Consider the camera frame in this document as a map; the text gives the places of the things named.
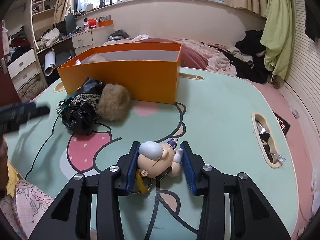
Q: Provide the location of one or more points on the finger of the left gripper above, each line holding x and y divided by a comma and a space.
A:
37, 112

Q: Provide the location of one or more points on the white bedside drawer cabinet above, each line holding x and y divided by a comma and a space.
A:
91, 38

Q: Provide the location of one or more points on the clear plastic wrap bundle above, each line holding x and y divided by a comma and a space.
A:
78, 62

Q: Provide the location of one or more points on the orange box on cabinet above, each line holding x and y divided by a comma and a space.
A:
105, 23

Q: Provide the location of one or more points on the orange cardboard box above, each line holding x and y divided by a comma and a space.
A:
148, 70

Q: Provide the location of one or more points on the black clothes pile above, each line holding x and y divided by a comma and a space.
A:
247, 56

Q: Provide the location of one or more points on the cartoon boy figurine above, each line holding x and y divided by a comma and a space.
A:
157, 160

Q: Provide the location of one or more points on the person left hand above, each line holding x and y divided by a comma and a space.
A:
4, 178

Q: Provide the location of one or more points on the white pink fluffy scrunchie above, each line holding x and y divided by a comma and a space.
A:
96, 58

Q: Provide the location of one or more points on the dark red pillow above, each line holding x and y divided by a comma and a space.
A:
189, 57

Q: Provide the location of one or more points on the green hanging cloth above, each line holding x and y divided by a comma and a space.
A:
278, 36

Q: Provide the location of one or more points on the red container on cabinet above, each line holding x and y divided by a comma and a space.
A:
92, 23

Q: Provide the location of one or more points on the brown snack packet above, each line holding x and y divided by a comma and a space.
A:
285, 126

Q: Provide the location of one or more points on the pink floral duvet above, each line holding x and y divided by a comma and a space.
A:
217, 61

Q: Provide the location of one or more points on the green toy car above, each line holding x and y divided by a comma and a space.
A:
65, 105

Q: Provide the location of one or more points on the white paper roll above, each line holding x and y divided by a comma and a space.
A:
49, 63

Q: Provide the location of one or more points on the brown fur scrunchie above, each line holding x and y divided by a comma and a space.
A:
114, 102

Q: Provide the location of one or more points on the black satin lace scrunchie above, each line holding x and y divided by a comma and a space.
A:
81, 118

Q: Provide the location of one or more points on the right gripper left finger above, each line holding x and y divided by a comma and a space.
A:
69, 215

